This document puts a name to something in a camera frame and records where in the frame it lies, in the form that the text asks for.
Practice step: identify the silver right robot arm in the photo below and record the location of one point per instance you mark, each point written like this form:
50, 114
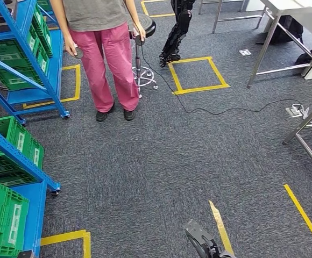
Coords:
227, 255

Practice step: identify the blue steel shelf rack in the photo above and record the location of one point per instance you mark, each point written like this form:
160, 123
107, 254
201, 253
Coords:
16, 155
21, 42

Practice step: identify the person's black shoe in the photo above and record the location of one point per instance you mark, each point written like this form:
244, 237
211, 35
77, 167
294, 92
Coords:
129, 115
103, 114

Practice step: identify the yellow floor tape outline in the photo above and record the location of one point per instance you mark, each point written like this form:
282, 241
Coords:
159, 15
199, 89
64, 236

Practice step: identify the black round hand controller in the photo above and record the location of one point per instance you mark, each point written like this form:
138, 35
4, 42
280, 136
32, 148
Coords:
78, 53
139, 40

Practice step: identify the person's left hand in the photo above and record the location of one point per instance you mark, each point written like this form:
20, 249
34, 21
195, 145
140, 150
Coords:
140, 31

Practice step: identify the person's hand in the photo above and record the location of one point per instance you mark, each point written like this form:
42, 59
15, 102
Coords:
69, 46
140, 31

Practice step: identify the person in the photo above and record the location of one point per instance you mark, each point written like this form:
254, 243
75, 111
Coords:
105, 53

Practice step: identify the black round stool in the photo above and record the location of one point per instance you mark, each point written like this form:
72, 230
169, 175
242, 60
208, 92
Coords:
146, 23

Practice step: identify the yellow floor tape line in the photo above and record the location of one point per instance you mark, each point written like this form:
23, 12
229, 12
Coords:
77, 83

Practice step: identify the metal floor plate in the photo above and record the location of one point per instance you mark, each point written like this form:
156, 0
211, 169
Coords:
245, 52

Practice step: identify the person's right hand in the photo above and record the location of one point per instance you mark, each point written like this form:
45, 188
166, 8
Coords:
69, 46

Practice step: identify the metal floor socket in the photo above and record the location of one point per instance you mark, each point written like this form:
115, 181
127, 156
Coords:
291, 112

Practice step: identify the black wheeled object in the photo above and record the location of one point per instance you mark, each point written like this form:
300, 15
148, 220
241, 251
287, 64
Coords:
288, 28

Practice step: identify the stainless steel table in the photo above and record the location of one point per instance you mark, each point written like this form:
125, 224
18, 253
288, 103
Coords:
293, 10

